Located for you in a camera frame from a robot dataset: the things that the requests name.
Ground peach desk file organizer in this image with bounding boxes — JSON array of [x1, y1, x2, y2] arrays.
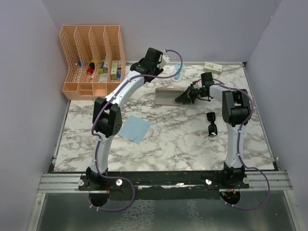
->
[[59, 25, 126, 100]]

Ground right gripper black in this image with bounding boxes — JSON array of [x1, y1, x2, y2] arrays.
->
[[175, 84, 206, 104]]

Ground aluminium rail frame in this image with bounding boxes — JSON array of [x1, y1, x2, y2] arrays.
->
[[37, 173, 85, 193]]

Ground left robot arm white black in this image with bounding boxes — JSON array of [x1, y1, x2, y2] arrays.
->
[[86, 48, 170, 190]]

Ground blue white packaged item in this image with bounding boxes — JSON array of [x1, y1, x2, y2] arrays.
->
[[171, 63, 187, 82]]

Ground light blue cleaning cloth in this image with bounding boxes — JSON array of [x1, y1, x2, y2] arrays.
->
[[119, 115, 151, 144]]

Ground red black small bottle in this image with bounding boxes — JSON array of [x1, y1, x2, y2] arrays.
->
[[87, 62, 95, 75]]

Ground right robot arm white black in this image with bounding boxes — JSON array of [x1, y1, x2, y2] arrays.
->
[[175, 72, 252, 188]]

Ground black sunglasses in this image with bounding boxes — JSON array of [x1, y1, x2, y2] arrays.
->
[[206, 112, 218, 136]]

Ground small white green box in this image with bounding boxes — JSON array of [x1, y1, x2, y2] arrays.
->
[[204, 62, 222, 75]]

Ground pink glasses case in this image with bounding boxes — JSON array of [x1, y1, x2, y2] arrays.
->
[[154, 88, 184, 106]]

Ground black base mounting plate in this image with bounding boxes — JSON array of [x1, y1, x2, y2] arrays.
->
[[78, 170, 249, 200]]

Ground green white box in organizer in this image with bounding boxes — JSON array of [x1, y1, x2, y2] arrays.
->
[[110, 60, 118, 80]]

